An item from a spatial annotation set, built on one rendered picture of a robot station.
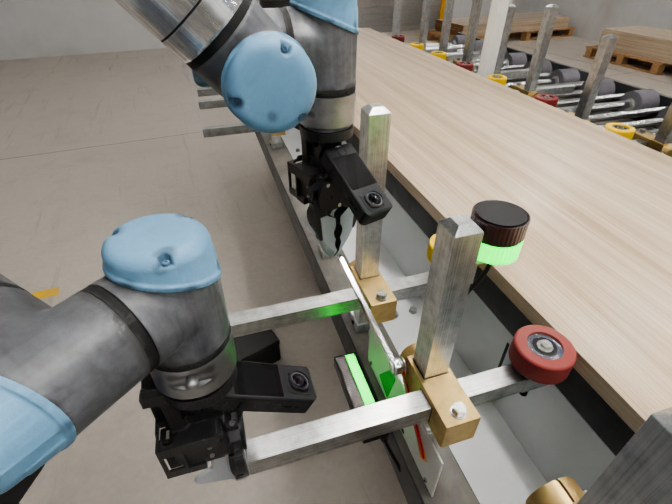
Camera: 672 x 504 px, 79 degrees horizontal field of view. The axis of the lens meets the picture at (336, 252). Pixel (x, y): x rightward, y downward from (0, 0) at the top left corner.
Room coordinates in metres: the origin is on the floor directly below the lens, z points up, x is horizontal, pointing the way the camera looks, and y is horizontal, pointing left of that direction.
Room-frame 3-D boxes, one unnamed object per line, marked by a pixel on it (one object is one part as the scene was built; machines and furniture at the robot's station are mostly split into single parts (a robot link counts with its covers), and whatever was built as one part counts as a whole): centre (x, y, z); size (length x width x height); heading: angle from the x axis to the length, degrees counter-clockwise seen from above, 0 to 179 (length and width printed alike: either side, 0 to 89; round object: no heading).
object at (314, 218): (0.51, 0.02, 1.03); 0.05 x 0.02 x 0.09; 127
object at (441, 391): (0.34, -0.14, 0.85); 0.14 x 0.06 x 0.05; 17
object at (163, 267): (0.24, 0.13, 1.13); 0.09 x 0.08 x 0.11; 149
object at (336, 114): (0.53, 0.01, 1.17); 0.08 x 0.08 x 0.05
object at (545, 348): (0.37, -0.29, 0.85); 0.08 x 0.08 x 0.11
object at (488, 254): (0.37, -0.18, 1.08); 0.06 x 0.06 x 0.02
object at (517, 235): (0.37, -0.18, 1.10); 0.06 x 0.06 x 0.02
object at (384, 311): (0.58, -0.07, 0.82); 0.14 x 0.06 x 0.05; 17
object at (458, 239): (0.36, -0.13, 0.87); 0.04 x 0.04 x 0.48; 17
